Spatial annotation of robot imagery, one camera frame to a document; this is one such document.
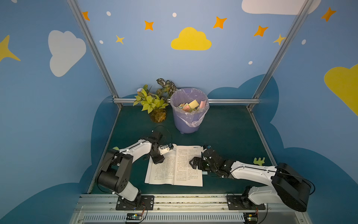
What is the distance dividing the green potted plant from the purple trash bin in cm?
6

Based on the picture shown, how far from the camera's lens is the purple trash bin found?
84cm

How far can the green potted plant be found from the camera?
0.91 meters
